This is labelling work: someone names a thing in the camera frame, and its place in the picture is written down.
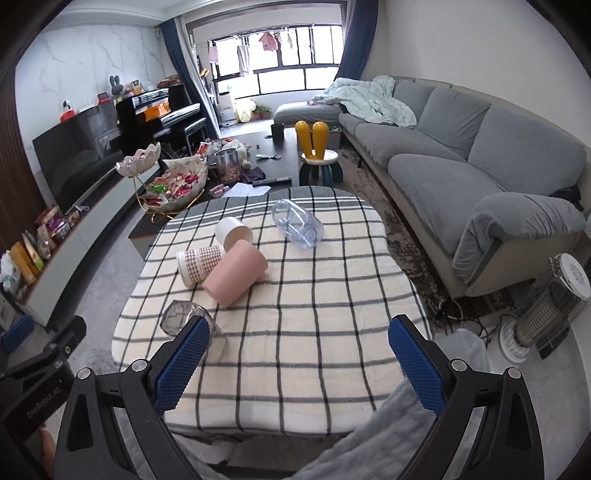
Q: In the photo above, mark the white air purifier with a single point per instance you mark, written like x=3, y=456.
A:
x=226, y=109

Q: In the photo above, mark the beige floor rug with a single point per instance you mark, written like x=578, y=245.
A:
x=402, y=243

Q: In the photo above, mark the black mug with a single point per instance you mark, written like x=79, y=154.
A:
x=277, y=132

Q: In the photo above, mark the white tissue bag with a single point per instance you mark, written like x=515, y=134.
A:
x=10, y=275

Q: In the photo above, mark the houndstooth paper cup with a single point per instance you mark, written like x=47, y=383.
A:
x=194, y=265

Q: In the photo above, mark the black remote control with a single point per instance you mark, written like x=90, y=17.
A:
x=272, y=181

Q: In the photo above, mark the grey fleece blanket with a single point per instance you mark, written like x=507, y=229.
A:
x=380, y=449

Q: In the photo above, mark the mint green throw blanket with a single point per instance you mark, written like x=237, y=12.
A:
x=372, y=101

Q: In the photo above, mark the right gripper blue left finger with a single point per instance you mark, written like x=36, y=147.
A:
x=90, y=444

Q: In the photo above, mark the cream plaid blanket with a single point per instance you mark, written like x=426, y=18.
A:
x=308, y=350

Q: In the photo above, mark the clear snack jar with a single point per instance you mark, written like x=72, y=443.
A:
x=228, y=166

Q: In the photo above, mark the grey sectional sofa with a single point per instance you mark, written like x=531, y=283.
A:
x=490, y=190

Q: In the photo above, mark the pink plastic cup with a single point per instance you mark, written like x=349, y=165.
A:
x=241, y=266

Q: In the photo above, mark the two tier snack bowl stand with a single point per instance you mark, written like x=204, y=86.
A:
x=170, y=184

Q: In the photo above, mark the navy blue curtain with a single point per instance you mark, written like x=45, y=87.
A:
x=177, y=45

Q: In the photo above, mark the white long tv cabinet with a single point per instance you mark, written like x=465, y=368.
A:
x=107, y=203

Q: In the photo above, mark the orange snack bag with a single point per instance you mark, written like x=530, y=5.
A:
x=24, y=263

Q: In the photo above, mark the white plastic cup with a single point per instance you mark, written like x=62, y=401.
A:
x=230, y=230

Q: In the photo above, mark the yellow rabbit ear stool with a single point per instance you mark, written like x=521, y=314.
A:
x=318, y=162

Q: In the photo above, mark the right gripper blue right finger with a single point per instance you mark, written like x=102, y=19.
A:
x=507, y=444

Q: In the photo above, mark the clear bluish plastic cup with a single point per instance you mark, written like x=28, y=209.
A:
x=297, y=224

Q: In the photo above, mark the black flat screen television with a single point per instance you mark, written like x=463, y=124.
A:
x=76, y=154

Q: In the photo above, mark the white electric heater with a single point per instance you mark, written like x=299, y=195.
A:
x=546, y=322

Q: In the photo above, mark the clear smoky glass cup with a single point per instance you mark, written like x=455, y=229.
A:
x=178, y=313

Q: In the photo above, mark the black upright piano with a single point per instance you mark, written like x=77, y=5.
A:
x=164, y=115

